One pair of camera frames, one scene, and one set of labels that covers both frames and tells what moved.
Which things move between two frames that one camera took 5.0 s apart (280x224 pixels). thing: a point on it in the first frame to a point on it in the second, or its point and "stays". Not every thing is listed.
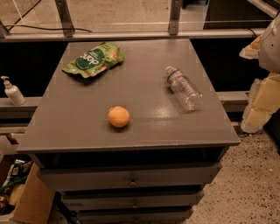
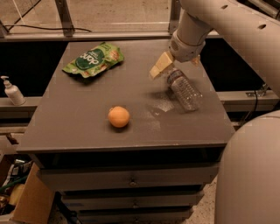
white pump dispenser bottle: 13,93 stays
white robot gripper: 270,48 to 186,50
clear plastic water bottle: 183,91 stays
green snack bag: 95,60 stays
